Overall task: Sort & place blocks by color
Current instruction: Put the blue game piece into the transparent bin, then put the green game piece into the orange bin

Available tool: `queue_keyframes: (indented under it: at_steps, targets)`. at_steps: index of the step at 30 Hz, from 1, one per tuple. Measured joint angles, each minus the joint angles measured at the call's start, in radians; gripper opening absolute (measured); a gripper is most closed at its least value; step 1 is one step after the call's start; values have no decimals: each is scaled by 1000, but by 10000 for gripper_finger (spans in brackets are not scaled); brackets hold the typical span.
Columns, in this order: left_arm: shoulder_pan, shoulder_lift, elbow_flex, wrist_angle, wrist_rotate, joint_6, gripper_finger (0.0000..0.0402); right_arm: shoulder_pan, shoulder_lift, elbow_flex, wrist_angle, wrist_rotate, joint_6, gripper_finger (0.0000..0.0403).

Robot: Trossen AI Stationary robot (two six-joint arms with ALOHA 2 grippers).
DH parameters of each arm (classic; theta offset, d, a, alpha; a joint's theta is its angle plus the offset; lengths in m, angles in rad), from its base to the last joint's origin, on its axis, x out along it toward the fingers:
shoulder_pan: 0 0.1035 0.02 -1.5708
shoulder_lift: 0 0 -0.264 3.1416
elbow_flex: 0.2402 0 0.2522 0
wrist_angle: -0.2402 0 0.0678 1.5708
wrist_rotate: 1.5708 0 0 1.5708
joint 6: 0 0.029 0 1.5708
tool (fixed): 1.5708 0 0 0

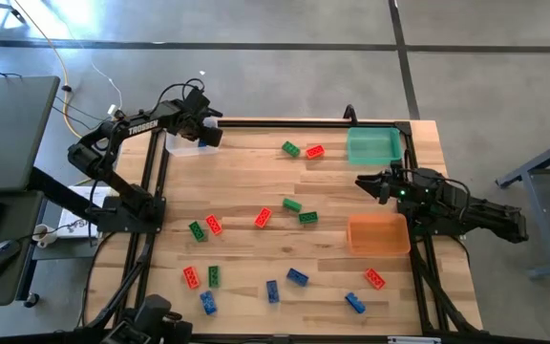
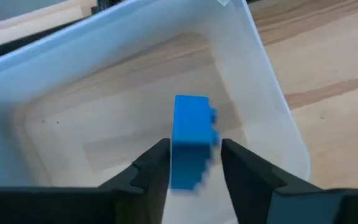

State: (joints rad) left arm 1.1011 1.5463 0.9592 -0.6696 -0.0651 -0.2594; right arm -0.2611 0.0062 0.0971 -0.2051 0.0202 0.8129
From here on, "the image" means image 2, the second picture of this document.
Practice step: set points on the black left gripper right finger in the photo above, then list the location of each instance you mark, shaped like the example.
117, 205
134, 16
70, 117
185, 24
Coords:
259, 193

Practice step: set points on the clear plastic bin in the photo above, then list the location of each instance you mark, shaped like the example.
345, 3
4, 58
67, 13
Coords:
73, 62

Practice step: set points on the blue toy building block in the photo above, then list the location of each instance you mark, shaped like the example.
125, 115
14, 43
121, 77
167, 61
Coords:
191, 124

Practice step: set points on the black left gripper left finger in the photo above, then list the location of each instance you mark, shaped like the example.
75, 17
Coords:
135, 193

